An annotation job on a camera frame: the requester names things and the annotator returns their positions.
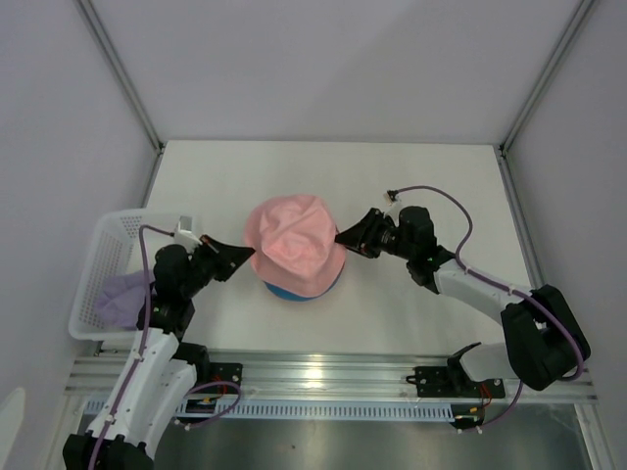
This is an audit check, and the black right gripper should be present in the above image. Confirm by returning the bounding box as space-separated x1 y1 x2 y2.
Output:
332 208 414 261

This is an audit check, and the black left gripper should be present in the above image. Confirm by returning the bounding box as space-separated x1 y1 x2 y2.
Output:
180 235 254 299

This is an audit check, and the blue bucket hat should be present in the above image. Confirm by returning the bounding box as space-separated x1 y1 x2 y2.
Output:
264 272 342 303

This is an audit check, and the pink bucket hat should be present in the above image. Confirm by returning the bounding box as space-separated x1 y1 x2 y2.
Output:
243 194 346 297

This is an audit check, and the lavender bucket hat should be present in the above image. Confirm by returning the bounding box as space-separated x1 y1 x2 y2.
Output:
94 271 146 330

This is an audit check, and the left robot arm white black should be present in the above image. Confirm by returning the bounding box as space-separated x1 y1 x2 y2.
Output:
62 235 255 469

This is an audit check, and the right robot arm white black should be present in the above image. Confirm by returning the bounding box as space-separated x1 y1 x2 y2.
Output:
335 207 591 396

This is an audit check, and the white plastic basket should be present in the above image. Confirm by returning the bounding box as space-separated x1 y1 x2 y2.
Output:
69 209 201 342

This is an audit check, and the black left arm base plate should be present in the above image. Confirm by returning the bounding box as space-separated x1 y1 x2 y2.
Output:
195 362 244 396

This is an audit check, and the aluminium mounting rail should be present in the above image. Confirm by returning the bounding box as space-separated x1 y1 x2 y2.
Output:
64 349 598 404

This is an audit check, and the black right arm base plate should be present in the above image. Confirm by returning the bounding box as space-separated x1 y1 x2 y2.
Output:
405 366 506 399

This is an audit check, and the slotted grey cable duct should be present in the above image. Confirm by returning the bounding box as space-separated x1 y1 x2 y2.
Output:
83 399 455 422

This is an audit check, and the left aluminium frame post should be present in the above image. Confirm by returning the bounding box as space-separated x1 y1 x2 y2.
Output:
73 0 164 155

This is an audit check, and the aluminium frame post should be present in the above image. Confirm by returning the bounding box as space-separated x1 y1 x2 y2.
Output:
73 0 164 155
499 0 599 159

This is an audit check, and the right aluminium frame post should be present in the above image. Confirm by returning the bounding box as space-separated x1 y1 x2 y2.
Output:
499 0 599 159

